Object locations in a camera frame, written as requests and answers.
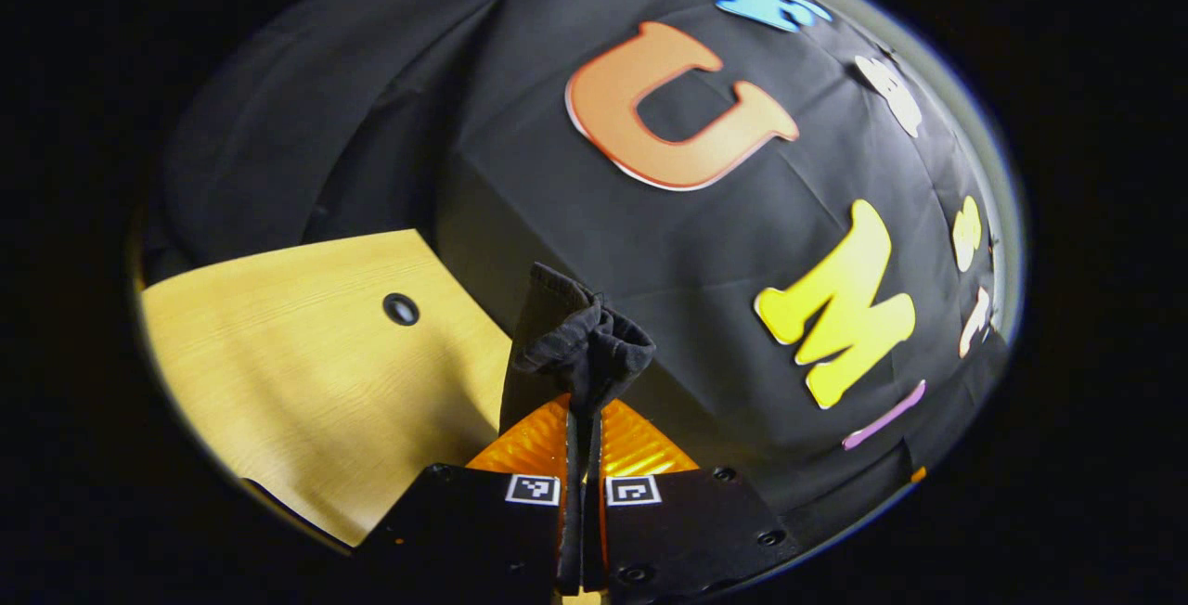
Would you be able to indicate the black backdrop cloth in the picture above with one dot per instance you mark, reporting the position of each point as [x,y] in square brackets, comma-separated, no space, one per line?
[520,169]

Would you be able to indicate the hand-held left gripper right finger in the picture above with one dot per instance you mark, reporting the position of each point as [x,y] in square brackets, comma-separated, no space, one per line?
[687,531]

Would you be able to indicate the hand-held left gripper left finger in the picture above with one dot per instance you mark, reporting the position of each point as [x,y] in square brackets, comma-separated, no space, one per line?
[464,531]

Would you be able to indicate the black jeans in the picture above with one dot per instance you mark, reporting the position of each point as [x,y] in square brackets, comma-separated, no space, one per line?
[575,345]

